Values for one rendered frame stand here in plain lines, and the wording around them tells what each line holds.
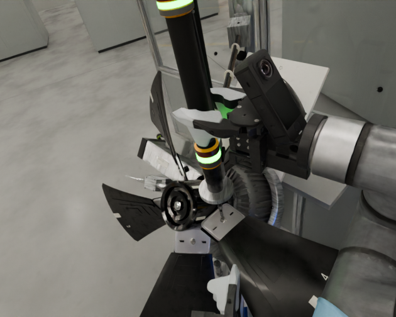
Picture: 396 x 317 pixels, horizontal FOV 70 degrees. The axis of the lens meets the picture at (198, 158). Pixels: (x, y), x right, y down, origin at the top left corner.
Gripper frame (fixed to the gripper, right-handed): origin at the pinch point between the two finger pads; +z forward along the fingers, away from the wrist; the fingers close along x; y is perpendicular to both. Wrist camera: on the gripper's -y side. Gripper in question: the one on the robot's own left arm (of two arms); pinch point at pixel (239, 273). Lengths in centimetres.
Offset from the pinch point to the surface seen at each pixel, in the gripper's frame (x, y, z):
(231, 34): -23, 2, 69
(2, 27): -1, 529, 511
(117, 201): 3.0, 39.8, 22.9
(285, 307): 1.9, -8.3, -5.2
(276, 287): 0.8, -7.1, -2.0
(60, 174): 96, 210, 143
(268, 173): 3.0, -5.8, 29.5
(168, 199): -6.1, 16.9, 14.8
